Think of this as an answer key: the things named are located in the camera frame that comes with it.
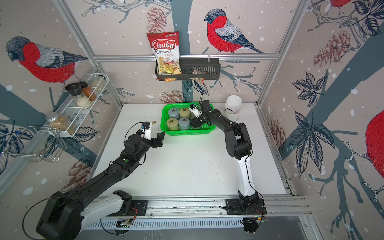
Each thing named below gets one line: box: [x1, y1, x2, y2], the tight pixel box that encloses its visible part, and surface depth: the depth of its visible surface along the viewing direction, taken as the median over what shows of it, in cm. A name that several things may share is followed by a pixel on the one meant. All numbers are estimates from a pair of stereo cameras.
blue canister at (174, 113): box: [168, 108, 180, 119], surface depth 106 cm
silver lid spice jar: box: [45, 112, 77, 135], surface depth 63 cm
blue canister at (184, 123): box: [178, 117, 191, 130], surface depth 100 cm
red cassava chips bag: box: [146, 31, 183, 75], surface depth 85 cm
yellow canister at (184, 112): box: [179, 107, 191, 119], surface depth 106 cm
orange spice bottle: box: [78, 81, 97, 101], surface depth 78 cm
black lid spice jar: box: [65, 83, 92, 109], surface depth 73 cm
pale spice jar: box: [91, 75, 106, 91], surface depth 86 cm
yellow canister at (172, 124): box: [166, 118, 179, 131], surface depth 100 cm
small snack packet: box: [189, 68, 208, 84], surface depth 92 cm
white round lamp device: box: [223, 95, 243, 122], surface depth 105 cm
